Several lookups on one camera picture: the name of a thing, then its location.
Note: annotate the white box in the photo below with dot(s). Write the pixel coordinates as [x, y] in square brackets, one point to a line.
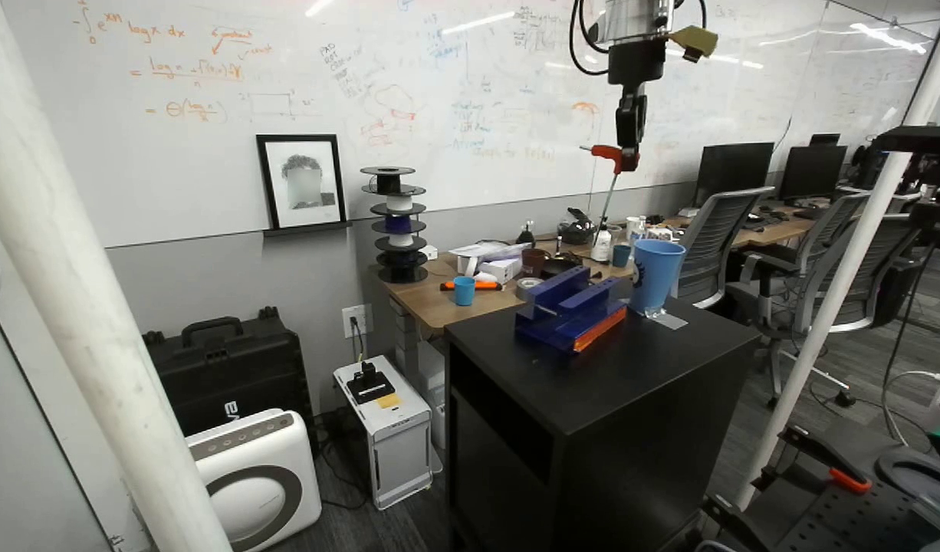
[502, 270]

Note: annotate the white computer case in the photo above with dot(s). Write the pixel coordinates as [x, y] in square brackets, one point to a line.
[397, 452]

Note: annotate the orange marker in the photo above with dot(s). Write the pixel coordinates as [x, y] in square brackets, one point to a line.
[485, 285]

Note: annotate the blue and orange plastic fixture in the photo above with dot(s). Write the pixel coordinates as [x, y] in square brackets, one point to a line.
[566, 310]

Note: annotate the black hard case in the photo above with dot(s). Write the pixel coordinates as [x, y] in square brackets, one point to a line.
[225, 376]

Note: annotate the grey tape strip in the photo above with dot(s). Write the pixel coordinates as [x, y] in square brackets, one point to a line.
[671, 321]

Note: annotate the white bottle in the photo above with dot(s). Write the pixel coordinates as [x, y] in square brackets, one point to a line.
[601, 245]

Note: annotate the white air purifier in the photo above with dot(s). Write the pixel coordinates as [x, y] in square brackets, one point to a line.
[259, 483]

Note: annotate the small blue cup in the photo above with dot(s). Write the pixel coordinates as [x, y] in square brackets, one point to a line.
[622, 256]
[464, 292]

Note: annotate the brown cup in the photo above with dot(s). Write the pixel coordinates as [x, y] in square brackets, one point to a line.
[533, 262]

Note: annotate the white pole stand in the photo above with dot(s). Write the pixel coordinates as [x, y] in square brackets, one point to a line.
[838, 284]
[71, 307]

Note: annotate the wooden desk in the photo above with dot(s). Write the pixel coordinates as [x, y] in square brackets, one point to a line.
[424, 303]

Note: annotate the camera on mount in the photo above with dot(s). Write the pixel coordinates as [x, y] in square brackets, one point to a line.
[918, 139]

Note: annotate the row of office chairs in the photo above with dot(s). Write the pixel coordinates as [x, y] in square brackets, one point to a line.
[823, 261]

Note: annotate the row of monitors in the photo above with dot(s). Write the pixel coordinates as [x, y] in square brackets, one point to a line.
[813, 172]

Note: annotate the large blue cup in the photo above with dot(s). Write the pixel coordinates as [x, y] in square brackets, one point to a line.
[655, 276]

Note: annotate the black charger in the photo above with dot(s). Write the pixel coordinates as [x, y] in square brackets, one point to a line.
[369, 383]

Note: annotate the monitor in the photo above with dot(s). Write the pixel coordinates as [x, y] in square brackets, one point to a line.
[733, 172]

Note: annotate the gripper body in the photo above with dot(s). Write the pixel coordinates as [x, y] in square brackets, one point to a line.
[636, 61]

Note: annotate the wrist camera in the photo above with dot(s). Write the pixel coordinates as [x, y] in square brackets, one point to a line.
[694, 40]

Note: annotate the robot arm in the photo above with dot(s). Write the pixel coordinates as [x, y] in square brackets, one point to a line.
[631, 19]

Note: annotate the grey tape roll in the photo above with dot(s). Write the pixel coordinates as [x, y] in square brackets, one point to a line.
[527, 288]

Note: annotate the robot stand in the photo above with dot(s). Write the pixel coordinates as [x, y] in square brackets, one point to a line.
[830, 521]

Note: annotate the whiteboard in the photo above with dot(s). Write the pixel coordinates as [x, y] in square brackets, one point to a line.
[439, 100]

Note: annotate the wall socket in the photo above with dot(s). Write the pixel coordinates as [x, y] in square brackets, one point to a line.
[356, 320]

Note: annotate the black framed picture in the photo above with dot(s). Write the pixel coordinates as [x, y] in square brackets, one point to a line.
[302, 182]

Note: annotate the black cabinet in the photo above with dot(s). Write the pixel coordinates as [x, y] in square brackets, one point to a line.
[593, 429]

